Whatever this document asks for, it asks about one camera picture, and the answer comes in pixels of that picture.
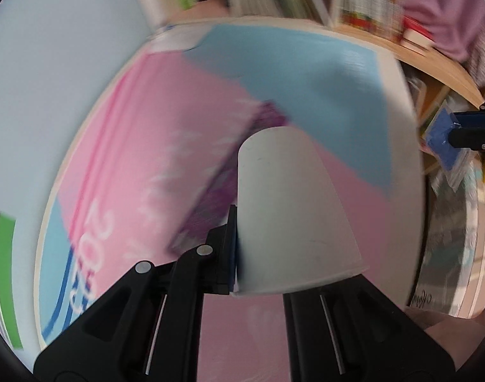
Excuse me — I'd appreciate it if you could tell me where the white paper cup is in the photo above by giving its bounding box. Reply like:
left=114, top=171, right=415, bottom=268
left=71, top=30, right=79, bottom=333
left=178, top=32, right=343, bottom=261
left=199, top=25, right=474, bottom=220
left=231, top=126, right=365, bottom=297

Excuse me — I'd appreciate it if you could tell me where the wooden bookshelf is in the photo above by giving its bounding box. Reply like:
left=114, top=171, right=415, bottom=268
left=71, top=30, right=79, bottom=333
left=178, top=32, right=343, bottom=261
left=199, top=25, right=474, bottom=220
left=127, top=0, right=484, bottom=103

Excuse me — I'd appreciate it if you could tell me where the colourful printed calendar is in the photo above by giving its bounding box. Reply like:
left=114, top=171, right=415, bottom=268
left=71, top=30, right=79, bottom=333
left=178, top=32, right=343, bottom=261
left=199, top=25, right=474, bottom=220
left=332, top=0, right=404, bottom=44

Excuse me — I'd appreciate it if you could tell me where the red and white book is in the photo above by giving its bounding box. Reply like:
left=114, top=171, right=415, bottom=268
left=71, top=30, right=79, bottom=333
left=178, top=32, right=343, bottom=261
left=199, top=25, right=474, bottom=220
left=401, top=16, right=437, bottom=55

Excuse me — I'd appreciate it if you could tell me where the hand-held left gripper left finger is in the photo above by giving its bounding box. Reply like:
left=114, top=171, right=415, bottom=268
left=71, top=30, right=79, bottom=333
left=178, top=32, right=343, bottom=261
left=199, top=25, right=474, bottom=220
left=33, top=204, right=240, bottom=382

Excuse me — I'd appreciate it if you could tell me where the green striped wall poster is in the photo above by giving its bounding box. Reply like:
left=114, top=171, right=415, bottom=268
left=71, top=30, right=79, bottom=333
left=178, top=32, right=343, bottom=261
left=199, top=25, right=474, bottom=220
left=0, top=207, right=27, bottom=351

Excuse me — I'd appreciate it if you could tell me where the pink and blue printed mat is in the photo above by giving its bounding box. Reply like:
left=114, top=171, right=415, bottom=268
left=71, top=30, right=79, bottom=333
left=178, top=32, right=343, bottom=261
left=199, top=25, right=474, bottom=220
left=33, top=20, right=428, bottom=382

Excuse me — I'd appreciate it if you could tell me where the person's leg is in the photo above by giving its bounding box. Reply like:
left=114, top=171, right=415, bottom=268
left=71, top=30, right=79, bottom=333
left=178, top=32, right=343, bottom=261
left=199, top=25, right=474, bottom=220
left=405, top=308, right=485, bottom=371

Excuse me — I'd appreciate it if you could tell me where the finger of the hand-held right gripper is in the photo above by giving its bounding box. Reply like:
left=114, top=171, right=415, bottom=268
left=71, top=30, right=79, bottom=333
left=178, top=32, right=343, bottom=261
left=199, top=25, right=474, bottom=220
left=447, top=126, right=485, bottom=152
left=450, top=93, right=485, bottom=129

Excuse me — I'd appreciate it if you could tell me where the purple toothbrush package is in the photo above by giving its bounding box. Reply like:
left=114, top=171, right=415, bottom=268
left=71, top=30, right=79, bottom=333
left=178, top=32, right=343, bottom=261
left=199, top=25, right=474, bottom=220
left=167, top=101, right=289, bottom=256

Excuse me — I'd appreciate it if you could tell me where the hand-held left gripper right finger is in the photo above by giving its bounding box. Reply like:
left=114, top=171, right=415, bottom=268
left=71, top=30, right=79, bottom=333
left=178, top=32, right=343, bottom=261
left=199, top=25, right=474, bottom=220
left=282, top=274, right=455, bottom=382

